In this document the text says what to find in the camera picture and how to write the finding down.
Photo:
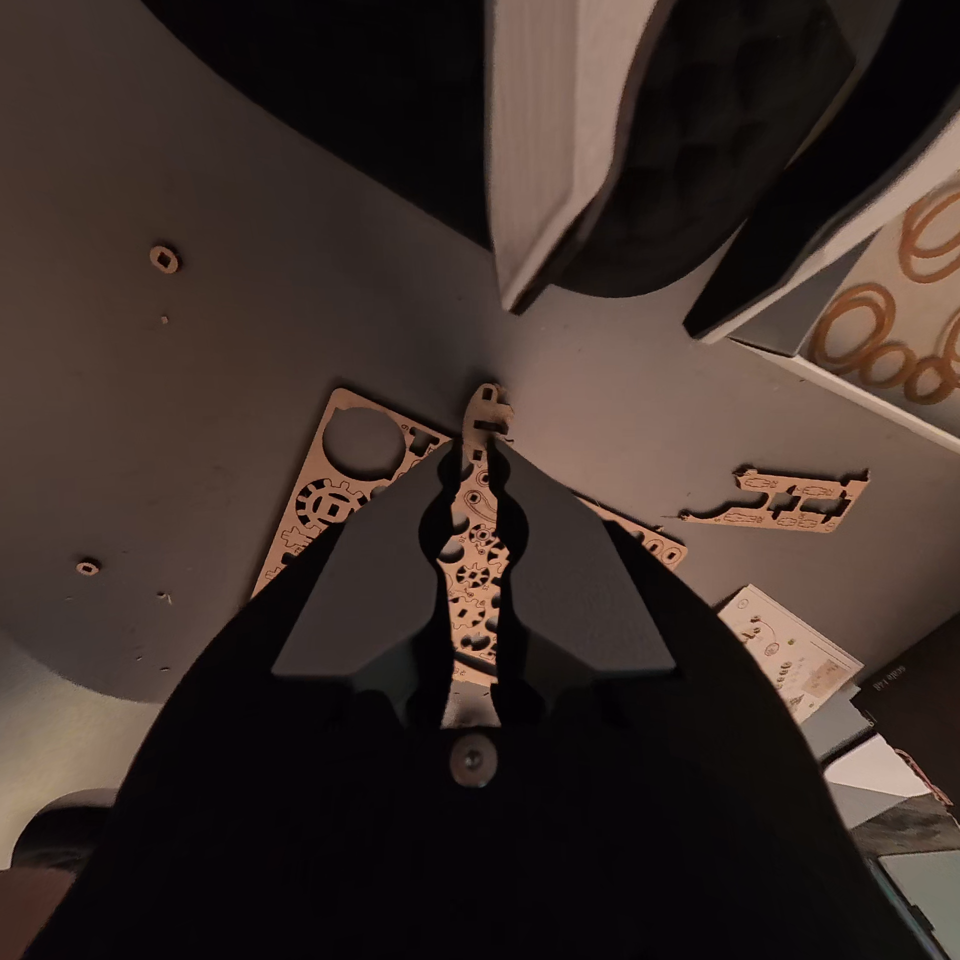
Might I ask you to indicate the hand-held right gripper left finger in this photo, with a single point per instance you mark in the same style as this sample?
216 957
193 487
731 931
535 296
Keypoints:
360 600

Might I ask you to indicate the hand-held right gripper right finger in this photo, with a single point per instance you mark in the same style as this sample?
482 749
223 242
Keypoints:
585 600

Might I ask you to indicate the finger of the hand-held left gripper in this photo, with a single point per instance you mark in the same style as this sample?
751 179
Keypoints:
862 150
547 112

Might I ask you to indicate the slotted wooden model part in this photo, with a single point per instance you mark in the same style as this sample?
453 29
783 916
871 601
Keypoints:
471 439

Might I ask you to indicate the black model kit box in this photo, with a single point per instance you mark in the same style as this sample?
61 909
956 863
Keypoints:
915 675

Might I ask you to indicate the white cardboard box tray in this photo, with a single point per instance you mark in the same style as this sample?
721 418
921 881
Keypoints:
881 259

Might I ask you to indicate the large wooden part sheet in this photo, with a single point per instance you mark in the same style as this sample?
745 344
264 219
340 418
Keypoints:
461 510

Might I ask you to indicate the instruction booklet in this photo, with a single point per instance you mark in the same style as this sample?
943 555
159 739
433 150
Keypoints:
787 652

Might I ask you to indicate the notched wooden sheet strip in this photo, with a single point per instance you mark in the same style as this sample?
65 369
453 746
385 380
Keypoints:
780 517

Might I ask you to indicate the pile of tan rubber bands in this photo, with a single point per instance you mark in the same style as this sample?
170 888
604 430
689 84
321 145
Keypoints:
910 390

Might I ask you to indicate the small wooden washer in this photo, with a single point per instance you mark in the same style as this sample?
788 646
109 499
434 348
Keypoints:
155 257
81 567

